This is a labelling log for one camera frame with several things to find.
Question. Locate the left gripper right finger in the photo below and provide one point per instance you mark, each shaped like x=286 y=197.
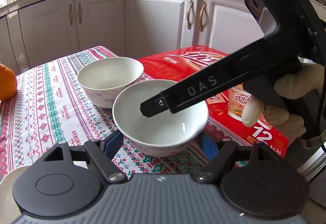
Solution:
x=221 y=158

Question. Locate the right gloved hand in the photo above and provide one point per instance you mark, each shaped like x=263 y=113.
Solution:
x=293 y=105

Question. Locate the top white plate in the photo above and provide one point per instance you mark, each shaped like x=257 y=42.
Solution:
x=9 y=211

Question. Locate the orange fruit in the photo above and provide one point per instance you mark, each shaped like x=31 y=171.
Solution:
x=8 y=83

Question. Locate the red snack box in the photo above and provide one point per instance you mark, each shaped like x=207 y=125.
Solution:
x=225 y=108

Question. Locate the white floral bowl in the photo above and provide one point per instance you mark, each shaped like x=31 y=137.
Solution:
x=103 y=80
x=163 y=135

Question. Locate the patterned tablecloth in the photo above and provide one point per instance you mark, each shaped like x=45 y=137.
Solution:
x=51 y=106

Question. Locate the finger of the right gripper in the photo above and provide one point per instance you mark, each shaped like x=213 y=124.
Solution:
x=156 y=105

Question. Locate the white kitchen cabinets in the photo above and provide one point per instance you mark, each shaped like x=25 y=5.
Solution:
x=51 y=29

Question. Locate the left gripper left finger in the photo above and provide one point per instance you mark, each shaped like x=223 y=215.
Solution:
x=100 y=154

